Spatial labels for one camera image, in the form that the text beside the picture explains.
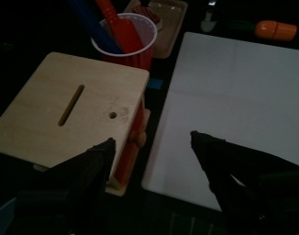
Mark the wooden box with red drawer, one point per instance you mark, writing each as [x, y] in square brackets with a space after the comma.
[69, 104]

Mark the small red block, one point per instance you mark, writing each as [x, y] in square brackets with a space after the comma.
[147, 13]

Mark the red plastic cup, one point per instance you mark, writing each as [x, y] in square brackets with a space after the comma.
[135, 58]

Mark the white cutting board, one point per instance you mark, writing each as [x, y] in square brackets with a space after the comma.
[237, 98]

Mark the grey bowl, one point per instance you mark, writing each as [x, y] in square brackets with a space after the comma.
[0, 217]

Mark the green block with white stripes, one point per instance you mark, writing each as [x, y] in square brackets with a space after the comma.
[188, 225]

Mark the orange toy carrot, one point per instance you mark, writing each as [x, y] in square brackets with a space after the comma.
[276, 30]

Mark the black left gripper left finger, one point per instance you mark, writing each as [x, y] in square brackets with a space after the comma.
[73, 189]

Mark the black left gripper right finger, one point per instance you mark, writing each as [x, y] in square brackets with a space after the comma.
[254, 183]

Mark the blue tape piece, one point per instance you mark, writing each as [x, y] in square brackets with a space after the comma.
[155, 83]

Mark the red plastic spatula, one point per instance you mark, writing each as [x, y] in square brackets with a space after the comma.
[123, 30]

